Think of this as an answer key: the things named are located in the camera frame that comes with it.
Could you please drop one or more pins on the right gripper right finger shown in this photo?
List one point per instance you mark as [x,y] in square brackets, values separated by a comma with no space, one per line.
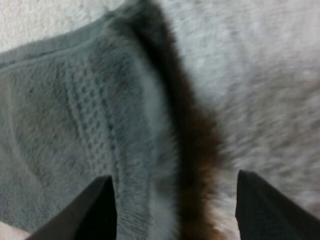
[265,215]

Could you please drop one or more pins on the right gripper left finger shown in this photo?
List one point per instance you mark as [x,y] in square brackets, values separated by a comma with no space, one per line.
[87,217]

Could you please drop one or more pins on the grey-green towel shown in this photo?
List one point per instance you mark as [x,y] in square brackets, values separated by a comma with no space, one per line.
[75,112]

